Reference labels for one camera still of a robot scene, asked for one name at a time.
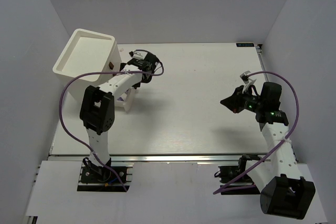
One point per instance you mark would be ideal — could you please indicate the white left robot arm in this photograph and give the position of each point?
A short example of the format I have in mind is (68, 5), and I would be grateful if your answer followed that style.
(98, 106)

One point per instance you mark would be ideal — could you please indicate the white drawer cabinet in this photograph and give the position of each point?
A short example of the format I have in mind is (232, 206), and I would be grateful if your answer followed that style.
(86, 51)

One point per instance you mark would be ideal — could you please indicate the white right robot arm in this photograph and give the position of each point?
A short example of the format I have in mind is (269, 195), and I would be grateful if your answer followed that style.
(283, 189)

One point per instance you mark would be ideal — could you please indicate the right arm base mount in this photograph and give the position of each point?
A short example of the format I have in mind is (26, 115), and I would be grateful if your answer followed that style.
(244, 185)

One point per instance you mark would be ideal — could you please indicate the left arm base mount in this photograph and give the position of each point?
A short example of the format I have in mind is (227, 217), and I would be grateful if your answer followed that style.
(94, 178)

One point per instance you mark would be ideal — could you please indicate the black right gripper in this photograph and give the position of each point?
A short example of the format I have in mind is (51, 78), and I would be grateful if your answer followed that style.
(239, 100)

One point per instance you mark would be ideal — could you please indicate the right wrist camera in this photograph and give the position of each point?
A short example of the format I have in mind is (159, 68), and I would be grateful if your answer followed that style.
(248, 81)

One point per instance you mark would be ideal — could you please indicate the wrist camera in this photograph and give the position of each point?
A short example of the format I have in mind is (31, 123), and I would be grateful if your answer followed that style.
(136, 55)
(248, 81)

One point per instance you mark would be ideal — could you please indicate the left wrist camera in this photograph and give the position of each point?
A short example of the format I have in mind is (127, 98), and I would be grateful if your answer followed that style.
(136, 55)

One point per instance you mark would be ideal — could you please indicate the blue label sticker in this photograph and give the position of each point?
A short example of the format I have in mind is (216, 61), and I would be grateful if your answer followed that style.
(244, 44)

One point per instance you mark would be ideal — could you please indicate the aluminium table edge rail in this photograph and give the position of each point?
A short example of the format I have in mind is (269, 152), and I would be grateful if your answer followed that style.
(155, 158)

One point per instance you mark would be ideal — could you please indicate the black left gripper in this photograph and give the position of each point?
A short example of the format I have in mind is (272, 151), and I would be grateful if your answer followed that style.
(135, 62)

